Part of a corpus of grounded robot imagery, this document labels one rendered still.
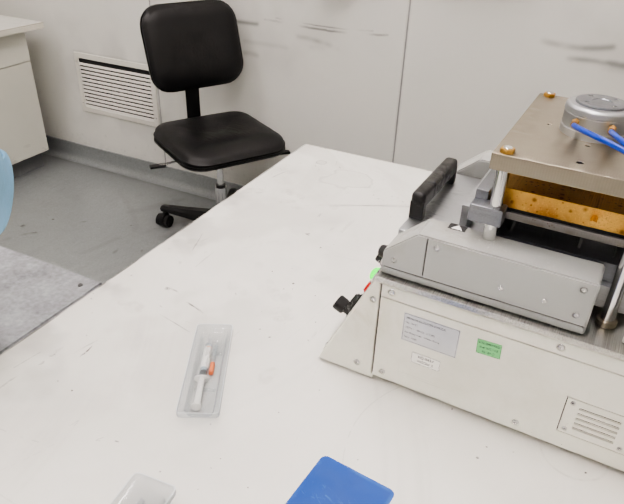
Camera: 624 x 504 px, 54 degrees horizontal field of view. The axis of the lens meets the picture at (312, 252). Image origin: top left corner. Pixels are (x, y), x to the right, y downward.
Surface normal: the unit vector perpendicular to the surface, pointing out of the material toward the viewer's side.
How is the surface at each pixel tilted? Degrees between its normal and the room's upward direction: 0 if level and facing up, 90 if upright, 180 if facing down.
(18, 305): 0
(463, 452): 0
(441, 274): 90
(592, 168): 0
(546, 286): 90
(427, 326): 90
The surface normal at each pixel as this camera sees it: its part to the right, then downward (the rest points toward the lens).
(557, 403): -0.48, 0.44
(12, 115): 0.89, 0.26
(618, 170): 0.04, -0.85
